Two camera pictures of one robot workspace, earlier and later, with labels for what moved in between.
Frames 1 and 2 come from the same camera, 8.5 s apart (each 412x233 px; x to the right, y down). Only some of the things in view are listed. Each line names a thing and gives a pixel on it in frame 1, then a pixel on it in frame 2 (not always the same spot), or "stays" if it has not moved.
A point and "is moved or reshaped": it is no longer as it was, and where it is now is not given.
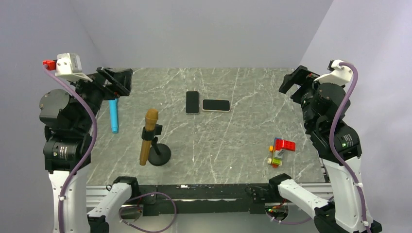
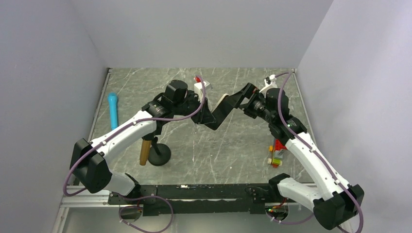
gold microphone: [151, 116] stays
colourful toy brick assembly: [280, 144] stays
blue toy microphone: [113, 114] stays
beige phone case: [212, 110] is moved or reshaped
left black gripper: [120, 83] to [204, 116]
